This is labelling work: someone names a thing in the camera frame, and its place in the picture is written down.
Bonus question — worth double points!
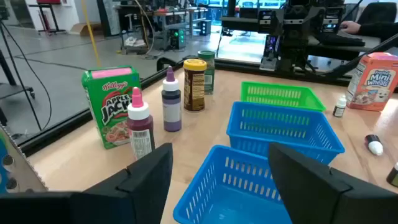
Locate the metal box grater teal trim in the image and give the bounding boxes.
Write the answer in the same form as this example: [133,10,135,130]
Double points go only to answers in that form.
[0,124,48,195]

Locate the yellow-lid dark spice jar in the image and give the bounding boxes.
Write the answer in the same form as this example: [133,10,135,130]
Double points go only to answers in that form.
[182,58,208,113]

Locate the black aluminium table frame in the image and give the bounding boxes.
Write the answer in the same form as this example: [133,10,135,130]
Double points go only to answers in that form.
[18,40,398,156]

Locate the green plastic basket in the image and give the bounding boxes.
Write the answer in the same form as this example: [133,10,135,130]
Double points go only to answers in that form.
[241,81,327,113]

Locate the blue plastic basket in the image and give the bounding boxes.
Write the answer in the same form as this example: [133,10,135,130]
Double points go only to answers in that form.
[172,144,295,224]
[226,101,346,166]

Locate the Mini Wheats cereal box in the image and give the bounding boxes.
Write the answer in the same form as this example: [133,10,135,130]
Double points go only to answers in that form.
[345,52,398,112]

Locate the metal workbench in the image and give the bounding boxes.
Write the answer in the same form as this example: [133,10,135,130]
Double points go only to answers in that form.
[116,4,209,55]

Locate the black dropper bottle white cap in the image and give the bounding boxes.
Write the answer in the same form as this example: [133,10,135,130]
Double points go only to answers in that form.
[332,95,348,118]
[364,134,384,157]

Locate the green dropper bottle white cap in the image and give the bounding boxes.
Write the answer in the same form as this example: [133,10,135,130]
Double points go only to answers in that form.
[386,161,398,188]

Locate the black cable loop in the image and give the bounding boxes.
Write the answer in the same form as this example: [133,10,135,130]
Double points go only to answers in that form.
[156,57,184,72]

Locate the black tripod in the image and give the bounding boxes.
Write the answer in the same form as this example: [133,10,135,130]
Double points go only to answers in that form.
[0,9,53,131]

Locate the red food colouring bottle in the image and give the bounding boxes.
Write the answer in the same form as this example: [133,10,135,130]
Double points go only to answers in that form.
[126,86,155,161]

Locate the person's hand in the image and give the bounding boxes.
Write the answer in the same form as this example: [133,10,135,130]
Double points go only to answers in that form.
[340,21,362,35]

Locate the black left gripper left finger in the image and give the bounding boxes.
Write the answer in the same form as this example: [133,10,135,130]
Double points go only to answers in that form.
[70,142,174,224]

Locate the red-topped stand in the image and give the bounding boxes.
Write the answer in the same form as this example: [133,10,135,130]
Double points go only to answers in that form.
[28,0,67,35]

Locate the purple food colouring bottle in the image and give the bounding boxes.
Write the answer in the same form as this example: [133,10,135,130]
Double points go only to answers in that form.
[160,65,183,133]

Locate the green Apple Jacks cereal box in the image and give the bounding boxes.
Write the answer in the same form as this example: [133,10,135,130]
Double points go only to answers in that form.
[81,65,142,150]

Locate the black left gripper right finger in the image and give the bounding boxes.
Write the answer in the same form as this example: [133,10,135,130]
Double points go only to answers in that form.
[268,142,374,224]

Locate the cardboard box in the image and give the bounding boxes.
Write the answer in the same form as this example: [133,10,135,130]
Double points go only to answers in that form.
[68,22,94,36]

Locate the computer tower green lights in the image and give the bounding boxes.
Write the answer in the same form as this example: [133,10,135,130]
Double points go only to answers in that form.
[169,27,187,50]

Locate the green-lid herb jar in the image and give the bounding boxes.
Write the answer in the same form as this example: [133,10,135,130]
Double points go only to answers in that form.
[197,50,216,95]

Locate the yellow hanging cable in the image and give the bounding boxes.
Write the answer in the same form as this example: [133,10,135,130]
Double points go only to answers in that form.
[80,0,103,68]

